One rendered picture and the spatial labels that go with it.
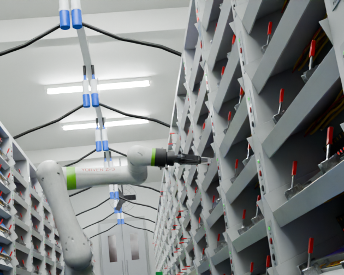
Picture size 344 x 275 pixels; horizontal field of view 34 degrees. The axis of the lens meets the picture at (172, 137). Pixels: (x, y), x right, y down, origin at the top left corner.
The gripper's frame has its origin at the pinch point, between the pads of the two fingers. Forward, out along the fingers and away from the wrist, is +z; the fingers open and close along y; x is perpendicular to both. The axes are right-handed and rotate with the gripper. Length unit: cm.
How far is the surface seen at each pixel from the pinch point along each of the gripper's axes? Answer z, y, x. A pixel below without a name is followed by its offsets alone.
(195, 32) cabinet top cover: -10, 4, 68
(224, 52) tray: -1, 61, 30
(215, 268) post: 8, -16, -51
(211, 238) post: 5.3, -16.0, -36.0
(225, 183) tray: 2, 54, -23
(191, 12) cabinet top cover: -13, 25, 68
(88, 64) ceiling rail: -88, -176, 125
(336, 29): 1, 187, -26
